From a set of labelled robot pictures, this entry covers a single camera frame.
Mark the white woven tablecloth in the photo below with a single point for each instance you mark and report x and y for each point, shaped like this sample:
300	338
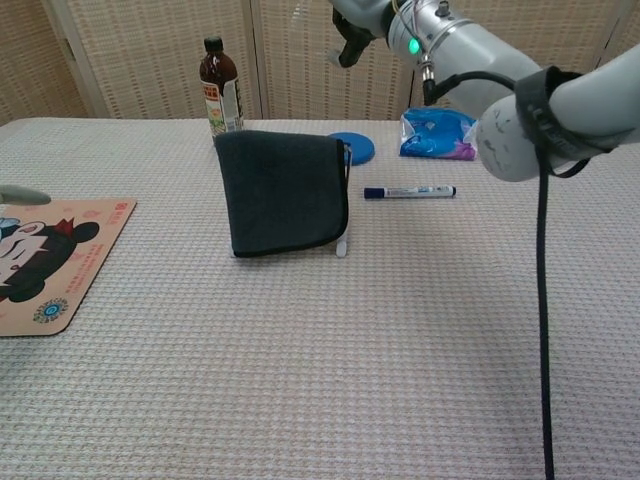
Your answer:
300	375

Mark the blue round disc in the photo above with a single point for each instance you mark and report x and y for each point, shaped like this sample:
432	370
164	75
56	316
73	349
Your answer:
362	147

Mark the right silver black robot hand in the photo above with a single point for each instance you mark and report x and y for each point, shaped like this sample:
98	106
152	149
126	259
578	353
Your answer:
362	17

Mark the blue capped marker pen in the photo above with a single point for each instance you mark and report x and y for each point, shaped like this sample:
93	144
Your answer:
410	192

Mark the cartoon print mouse pad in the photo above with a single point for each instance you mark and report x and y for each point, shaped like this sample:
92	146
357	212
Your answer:
65	260

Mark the bamboo folding screen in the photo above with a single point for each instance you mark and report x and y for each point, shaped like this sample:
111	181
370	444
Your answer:
150	55

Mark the dark sauce bottle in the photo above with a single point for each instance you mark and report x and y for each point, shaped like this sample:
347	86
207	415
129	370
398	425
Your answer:
215	75

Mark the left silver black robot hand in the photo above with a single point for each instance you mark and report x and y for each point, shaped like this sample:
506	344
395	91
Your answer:
20	195

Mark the yellow and black towel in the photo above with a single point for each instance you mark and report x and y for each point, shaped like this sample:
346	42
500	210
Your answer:
280	195

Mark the blue plastic packet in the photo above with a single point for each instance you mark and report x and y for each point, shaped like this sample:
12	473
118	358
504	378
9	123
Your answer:
435	135

